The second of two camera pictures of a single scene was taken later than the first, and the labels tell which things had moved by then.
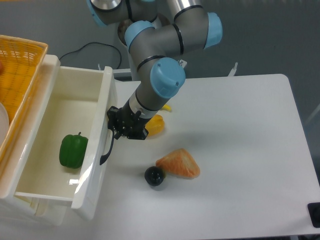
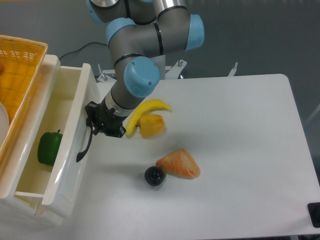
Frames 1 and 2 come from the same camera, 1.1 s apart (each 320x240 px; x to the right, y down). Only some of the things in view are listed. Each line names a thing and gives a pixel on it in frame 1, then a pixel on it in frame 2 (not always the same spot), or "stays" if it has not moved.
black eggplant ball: [154, 175] stays
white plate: [4, 123] stays
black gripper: [125, 120] -> [99, 116]
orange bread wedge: [179, 164] stays
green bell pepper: [72, 150] -> [48, 145]
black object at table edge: [314, 210] stays
